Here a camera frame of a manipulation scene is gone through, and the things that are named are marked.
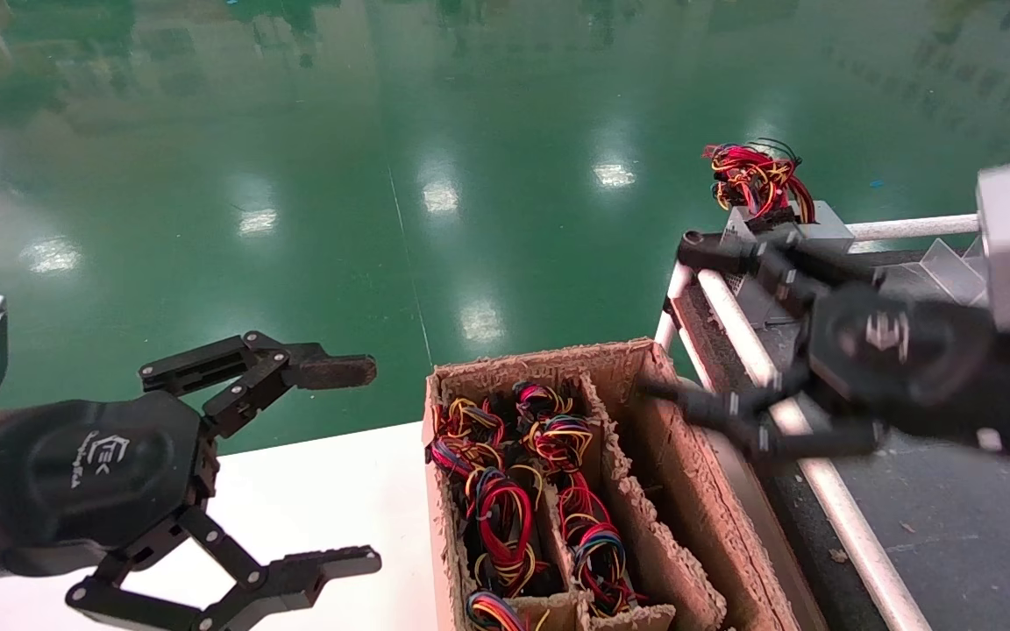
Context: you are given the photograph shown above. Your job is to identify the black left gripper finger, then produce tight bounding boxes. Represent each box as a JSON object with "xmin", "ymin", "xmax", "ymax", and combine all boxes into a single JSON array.
[{"xmin": 139, "ymin": 331, "xmax": 378, "ymax": 439}]

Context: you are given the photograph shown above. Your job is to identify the long white frame rail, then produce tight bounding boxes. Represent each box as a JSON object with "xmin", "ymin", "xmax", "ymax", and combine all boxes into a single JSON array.
[
  {"xmin": 847, "ymin": 213, "xmax": 981, "ymax": 243},
  {"xmin": 698, "ymin": 267, "xmax": 934, "ymax": 631}
]

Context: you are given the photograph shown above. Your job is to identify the wire bundles in box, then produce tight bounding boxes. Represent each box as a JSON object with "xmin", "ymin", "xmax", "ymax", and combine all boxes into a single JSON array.
[{"xmin": 558, "ymin": 473, "xmax": 646, "ymax": 614}]

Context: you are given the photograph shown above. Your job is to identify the short white frame rail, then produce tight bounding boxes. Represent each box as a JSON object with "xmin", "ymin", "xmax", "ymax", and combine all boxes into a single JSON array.
[{"xmin": 654, "ymin": 259, "xmax": 694, "ymax": 351}]

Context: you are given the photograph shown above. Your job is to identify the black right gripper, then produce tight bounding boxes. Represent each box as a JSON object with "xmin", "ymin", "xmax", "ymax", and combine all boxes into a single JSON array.
[{"xmin": 641, "ymin": 230, "xmax": 1010, "ymax": 461}]

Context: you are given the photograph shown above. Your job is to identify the brown cardboard divider box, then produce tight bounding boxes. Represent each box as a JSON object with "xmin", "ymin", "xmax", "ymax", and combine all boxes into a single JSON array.
[{"xmin": 423, "ymin": 337, "xmax": 826, "ymax": 631}]

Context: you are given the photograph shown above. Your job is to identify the power supply with wire bundle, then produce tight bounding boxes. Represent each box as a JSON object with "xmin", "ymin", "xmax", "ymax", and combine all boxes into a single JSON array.
[
  {"xmin": 430, "ymin": 396, "xmax": 506, "ymax": 479},
  {"xmin": 461, "ymin": 469, "xmax": 550, "ymax": 597},
  {"xmin": 466, "ymin": 592, "xmax": 550, "ymax": 631},
  {"xmin": 514, "ymin": 381, "xmax": 598, "ymax": 479}
]

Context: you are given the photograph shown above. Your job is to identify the clear acrylic divider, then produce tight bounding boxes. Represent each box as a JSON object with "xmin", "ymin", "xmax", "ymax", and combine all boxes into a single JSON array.
[{"xmin": 917, "ymin": 237, "xmax": 992, "ymax": 305}]

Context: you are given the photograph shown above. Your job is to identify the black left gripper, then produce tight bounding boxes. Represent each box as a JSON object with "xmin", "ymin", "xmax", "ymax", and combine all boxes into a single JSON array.
[{"xmin": 0, "ymin": 392, "xmax": 383, "ymax": 631}]

